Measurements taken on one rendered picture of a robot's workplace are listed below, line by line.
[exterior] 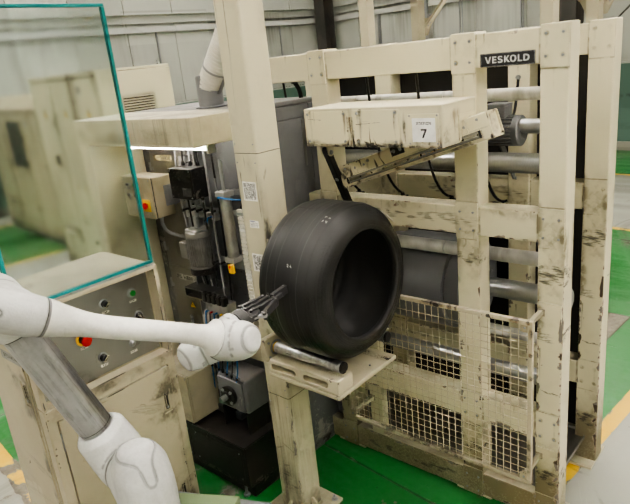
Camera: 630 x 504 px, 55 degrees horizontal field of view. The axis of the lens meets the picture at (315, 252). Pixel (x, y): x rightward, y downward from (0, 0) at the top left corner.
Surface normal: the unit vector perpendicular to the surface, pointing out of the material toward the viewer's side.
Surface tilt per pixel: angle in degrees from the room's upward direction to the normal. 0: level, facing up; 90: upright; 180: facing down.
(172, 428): 90
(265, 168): 90
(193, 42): 90
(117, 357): 90
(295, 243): 46
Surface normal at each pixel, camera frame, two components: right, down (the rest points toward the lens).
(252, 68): 0.76, 0.12
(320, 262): 0.07, -0.14
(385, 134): -0.65, 0.29
